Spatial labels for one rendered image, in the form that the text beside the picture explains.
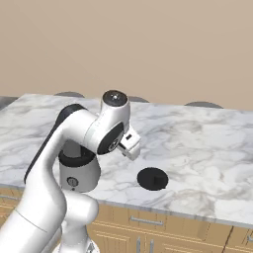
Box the wooden drawer front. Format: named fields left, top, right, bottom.
left=93, top=203, right=231, bottom=247
left=0, top=187, right=27, bottom=218
left=230, top=226, right=253, bottom=253

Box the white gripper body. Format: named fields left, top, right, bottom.
left=117, top=139, right=142, bottom=162

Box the dark grey stool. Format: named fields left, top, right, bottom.
left=183, top=101, right=225, bottom=110
left=53, top=91, right=86, bottom=99
left=127, top=95, right=150, bottom=104

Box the wooden cupboard door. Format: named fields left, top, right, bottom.
left=86, top=225, right=146, bottom=253
left=144, top=234, right=228, bottom=253

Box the white blender with black band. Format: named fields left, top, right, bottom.
left=58, top=137, right=102, bottom=194

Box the black round blender lid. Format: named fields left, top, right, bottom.
left=136, top=166, right=170, bottom=192

